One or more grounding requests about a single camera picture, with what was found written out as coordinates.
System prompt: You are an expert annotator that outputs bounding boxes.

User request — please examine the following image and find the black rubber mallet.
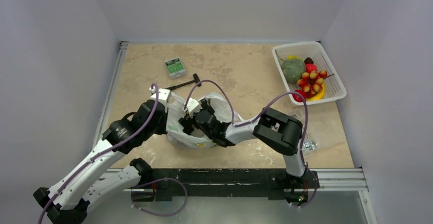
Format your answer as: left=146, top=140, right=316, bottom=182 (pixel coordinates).
left=166, top=73, right=200, bottom=91

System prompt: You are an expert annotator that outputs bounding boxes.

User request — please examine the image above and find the white plastic shopping bag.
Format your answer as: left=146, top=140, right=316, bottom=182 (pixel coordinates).
left=166, top=92, right=243, bottom=149

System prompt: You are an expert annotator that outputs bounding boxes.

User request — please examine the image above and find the yellow fake banana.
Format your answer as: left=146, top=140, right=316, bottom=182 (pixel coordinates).
left=307, top=84, right=326, bottom=102

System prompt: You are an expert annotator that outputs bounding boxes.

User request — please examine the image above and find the clear compartment screw organizer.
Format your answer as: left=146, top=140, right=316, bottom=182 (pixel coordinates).
left=301, top=132, right=320, bottom=155

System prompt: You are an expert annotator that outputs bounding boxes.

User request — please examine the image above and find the dark maroon fake fruit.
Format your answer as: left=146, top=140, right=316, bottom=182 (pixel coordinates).
left=304, top=57, right=314, bottom=64

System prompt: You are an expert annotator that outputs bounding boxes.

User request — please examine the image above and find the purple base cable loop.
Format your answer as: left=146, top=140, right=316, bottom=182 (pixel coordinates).
left=130, top=176, right=188, bottom=217

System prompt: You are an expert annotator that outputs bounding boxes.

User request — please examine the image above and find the red fake cherry bunch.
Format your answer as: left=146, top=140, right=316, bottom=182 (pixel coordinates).
left=296, top=69, right=334, bottom=98

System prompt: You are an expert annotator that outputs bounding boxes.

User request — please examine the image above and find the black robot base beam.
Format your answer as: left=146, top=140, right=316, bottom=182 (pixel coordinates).
left=127, top=158, right=320, bottom=206

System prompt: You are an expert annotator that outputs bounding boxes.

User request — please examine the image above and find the red fake apple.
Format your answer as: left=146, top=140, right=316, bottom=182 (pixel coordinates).
left=292, top=90, right=307, bottom=103

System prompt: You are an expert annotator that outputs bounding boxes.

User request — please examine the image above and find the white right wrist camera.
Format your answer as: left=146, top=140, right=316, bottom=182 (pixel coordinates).
left=182, top=98, right=202, bottom=117

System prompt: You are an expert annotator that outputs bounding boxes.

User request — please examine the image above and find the green fake melon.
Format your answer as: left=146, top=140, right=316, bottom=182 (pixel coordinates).
left=281, top=58, right=306, bottom=84

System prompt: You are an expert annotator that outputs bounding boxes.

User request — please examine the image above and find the green labelled screw box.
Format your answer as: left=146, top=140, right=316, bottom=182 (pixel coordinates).
left=164, top=57, right=187, bottom=80

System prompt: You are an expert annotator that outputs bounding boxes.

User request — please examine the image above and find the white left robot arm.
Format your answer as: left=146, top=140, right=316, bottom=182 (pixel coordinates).
left=33, top=98, right=168, bottom=223

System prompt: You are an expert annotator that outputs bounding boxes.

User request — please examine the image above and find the yellow fake lemon in basket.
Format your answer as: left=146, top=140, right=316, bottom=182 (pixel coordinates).
left=287, top=55, right=304, bottom=62

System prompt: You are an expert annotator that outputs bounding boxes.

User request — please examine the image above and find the red fake strawberry in basket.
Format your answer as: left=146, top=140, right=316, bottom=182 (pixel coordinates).
left=305, top=63, right=318, bottom=73

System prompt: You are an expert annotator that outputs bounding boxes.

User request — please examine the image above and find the aluminium frame rail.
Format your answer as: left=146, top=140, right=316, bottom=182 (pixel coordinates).
left=92, top=41, right=130, bottom=148

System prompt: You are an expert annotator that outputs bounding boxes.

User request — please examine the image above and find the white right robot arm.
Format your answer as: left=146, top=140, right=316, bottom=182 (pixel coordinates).
left=178, top=98, right=307, bottom=187

